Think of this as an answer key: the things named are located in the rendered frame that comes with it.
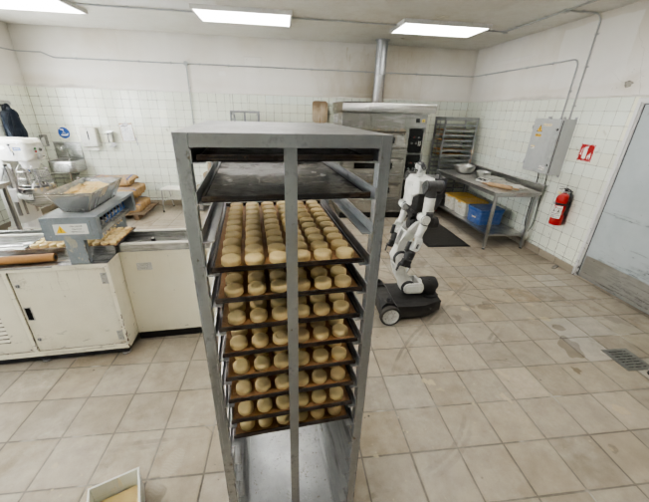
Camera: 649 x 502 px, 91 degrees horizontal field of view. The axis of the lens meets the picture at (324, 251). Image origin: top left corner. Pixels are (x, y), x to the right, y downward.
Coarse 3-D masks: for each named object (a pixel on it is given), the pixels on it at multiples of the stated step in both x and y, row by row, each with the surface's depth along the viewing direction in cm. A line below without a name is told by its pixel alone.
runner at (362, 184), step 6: (324, 162) 129; (330, 162) 120; (336, 168) 112; (342, 168) 104; (342, 174) 105; (348, 174) 98; (354, 174) 93; (354, 180) 93; (360, 180) 88; (360, 186) 88; (366, 186) 84; (372, 186) 80; (372, 192) 80; (366, 198) 79; (372, 198) 79
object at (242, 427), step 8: (328, 408) 115; (336, 408) 115; (344, 408) 117; (280, 416) 111; (288, 416) 111; (304, 416) 112; (312, 416) 114; (320, 416) 113; (328, 416) 114; (240, 424) 108; (248, 424) 108; (256, 424) 110; (264, 424) 108; (272, 424) 110; (280, 424) 110; (288, 424) 110; (240, 432) 107
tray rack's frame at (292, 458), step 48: (192, 144) 65; (240, 144) 67; (288, 144) 69; (336, 144) 71; (384, 144) 74; (192, 192) 69; (288, 192) 74; (384, 192) 79; (192, 240) 73; (288, 240) 79; (288, 288) 84; (288, 336) 91; (288, 432) 184; (288, 480) 160
